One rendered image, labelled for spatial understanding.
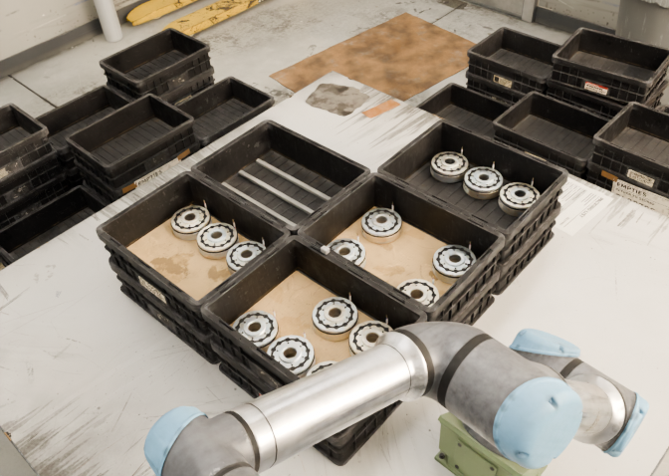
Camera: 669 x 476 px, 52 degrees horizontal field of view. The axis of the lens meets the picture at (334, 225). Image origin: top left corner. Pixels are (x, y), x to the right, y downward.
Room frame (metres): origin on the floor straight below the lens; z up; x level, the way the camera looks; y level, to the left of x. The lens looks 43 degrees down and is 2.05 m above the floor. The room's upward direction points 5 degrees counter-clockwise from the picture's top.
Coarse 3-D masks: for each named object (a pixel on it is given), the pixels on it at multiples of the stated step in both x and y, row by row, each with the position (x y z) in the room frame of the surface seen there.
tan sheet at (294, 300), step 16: (288, 288) 1.10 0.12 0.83; (304, 288) 1.10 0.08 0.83; (320, 288) 1.09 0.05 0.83; (256, 304) 1.06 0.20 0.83; (272, 304) 1.05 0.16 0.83; (288, 304) 1.05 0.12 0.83; (304, 304) 1.05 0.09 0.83; (288, 320) 1.00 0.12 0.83; (304, 320) 1.00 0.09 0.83; (368, 320) 0.98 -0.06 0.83; (320, 352) 0.91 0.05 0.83; (336, 352) 0.90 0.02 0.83
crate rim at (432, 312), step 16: (368, 176) 1.37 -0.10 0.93; (384, 176) 1.37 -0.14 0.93; (352, 192) 1.32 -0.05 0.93; (416, 192) 1.29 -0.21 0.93; (448, 208) 1.23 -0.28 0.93; (480, 224) 1.16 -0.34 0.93; (496, 240) 1.11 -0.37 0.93; (336, 256) 1.10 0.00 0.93; (368, 272) 1.04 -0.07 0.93; (416, 304) 0.94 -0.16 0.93; (448, 304) 0.95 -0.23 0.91
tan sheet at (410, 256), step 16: (352, 224) 1.30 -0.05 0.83; (400, 240) 1.23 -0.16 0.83; (416, 240) 1.23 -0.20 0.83; (432, 240) 1.22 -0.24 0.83; (368, 256) 1.18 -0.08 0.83; (384, 256) 1.18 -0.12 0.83; (400, 256) 1.18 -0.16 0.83; (416, 256) 1.17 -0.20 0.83; (432, 256) 1.17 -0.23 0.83; (384, 272) 1.13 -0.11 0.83; (400, 272) 1.12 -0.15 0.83; (416, 272) 1.12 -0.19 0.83; (432, 272) 1.11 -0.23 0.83; (448, 288) 1.06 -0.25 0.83
